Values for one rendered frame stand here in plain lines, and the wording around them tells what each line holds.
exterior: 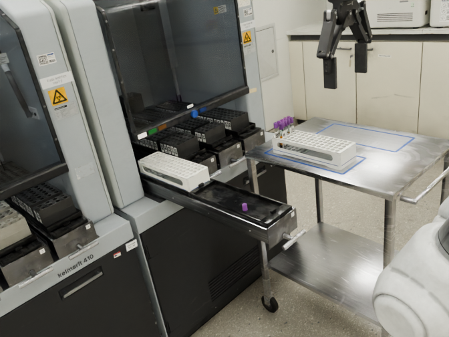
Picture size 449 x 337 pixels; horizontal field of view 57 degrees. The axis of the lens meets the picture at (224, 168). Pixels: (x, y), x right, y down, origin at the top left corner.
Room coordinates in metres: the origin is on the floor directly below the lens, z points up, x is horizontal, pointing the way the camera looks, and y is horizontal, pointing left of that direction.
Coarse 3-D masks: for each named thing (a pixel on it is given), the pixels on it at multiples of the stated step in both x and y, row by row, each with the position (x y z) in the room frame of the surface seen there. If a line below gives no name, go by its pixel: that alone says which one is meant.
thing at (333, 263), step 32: (320, 128) 1.59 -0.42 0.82; (352, 128) 1.54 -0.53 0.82; (384, 128) 1.49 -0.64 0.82; (256, 160) 1.42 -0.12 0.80; (288, 160) 1.34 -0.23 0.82; (384, 160) 1.22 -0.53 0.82; (416, 160) 1.18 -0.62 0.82; (448, 160) 1.23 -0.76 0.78; (256, 192) 1.45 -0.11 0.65; (320, 192) 1.72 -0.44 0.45; (384, 192) 1.03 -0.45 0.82; (448, 192) 1.27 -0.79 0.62; (320, 224) 1.69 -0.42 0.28; (384, 224) 1.02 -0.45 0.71; (288, 256) 1.49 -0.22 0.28; (320, 256) 1.45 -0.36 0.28; (352, 256) 1.42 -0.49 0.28; (384, 256) 1.02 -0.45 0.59; (320, 288) 1.26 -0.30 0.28; (352, 288) 1.23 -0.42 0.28
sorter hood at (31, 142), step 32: (0, 32) 1.19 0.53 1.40; (0, 64) 1.17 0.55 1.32; (32, 64) 1.22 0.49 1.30; (0, 96) 1.15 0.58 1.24; (32, 96) 1.20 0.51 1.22; (0, 128) 1.13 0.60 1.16; (32, 128) 1.18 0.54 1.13; (0, 160) 1.11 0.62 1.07; (32, 160) 1.16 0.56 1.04; (64, 160) 1.22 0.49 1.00; (0, 192) 1.08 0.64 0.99
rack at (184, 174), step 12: (156, 156) 1.48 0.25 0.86; (168, 156) 1.45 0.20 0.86; (144, 168) 1.46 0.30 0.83; (156, 168) 1.36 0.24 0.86; (168, 168) 1.33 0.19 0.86; (180, 168) 1.32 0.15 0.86; (192, 168) 1.31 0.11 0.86; (204, 168) 1.29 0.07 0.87; (168, 180) 1.36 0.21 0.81; (180, 180) 1.34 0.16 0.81; (192, 180) 1.24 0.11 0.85; (204, 180) 1.28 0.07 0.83
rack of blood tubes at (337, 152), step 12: (300, 132) 1.44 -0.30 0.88; (276, 144) 1.41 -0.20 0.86; (288, 144) 1.42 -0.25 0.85; (300, 144) 1.33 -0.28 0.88; (312, 144) 1.30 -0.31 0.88; (324, 144) 1.29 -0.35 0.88; (336, 144) 1.28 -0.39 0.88; (348, 144) 1.26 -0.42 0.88; (300, 156) 1.33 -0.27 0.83; (312, 156) 1.29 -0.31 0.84; (324, 156) 1.31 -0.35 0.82; (336, 156) 1.21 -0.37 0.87; (348, 156) 1.23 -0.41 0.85; (336, 168) 1.21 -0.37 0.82
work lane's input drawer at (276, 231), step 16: (144, 176) 1.42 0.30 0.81; (160, 192) 1.33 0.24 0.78; (176, 192) 1.26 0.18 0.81; (192, 192) 1.22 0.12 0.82; (208, 192) 1.23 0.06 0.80; (224, 192) 1.21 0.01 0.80; (240, 192) 1.19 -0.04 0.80; (192, 208) 1.20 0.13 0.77; (208, 208) 1.13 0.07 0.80; (224, 208) 1.09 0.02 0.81; (240, 208) 1.09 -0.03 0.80; (256, 208) 1.08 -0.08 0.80; (272, 208) 1.06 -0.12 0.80; (288, 208) 1.03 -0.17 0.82; (224, 224) 1.09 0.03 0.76; (240, 224) 1.03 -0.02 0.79; (256, 224) 0.99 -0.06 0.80; (272, 224) 0.98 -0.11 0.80; (288, 224) 1.01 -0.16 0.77; (272, 240) 0.96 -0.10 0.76
